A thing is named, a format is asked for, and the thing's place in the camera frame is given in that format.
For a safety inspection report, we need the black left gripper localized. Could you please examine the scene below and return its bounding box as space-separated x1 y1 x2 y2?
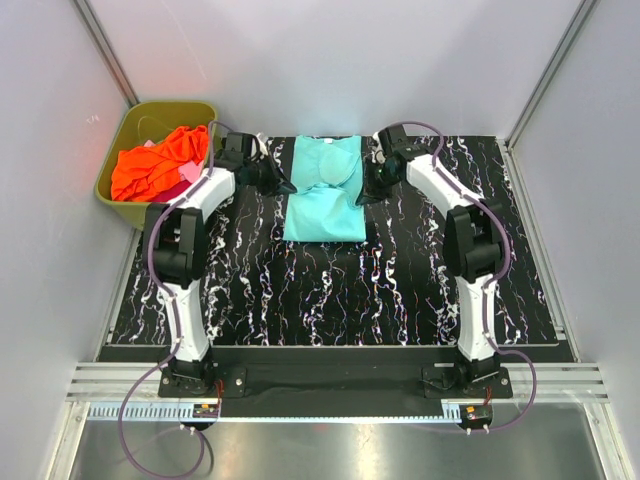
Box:
243 151 296 198

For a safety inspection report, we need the turquoise t-shirt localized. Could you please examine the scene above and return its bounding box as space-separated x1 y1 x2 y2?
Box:
283 136 366 243

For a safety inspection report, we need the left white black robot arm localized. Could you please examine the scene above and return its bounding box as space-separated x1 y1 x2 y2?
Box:
143 132 296 396

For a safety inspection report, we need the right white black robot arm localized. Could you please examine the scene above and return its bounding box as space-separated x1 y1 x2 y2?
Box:
356 122 511 397

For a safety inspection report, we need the light pink t-shirt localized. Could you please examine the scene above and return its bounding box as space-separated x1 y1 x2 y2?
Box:
143 140 207 186

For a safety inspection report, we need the magenta t-shirt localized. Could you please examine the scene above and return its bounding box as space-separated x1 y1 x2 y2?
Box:
150 180 192 203

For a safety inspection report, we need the olive green plastic bin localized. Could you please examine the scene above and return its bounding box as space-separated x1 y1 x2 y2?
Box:
95 100 219 230

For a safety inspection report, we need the orange t-shirt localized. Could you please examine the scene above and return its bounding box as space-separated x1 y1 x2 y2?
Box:
110 125 209 202

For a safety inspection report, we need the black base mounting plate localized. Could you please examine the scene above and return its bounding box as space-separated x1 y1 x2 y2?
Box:
159 346 513 412

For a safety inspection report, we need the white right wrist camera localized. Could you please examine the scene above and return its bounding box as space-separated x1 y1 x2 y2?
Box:
372 132 386 164

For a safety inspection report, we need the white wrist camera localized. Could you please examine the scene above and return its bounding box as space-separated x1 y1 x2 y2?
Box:
253 132 269 159
372 132 386 164

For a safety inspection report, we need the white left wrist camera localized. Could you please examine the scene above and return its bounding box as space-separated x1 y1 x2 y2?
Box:
253 132 269 159

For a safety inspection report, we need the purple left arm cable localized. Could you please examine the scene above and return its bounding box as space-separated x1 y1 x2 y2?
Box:
117 119 226 477

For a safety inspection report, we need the slotted aluminium rail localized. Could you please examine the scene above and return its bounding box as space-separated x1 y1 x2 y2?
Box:
88 401 461 424

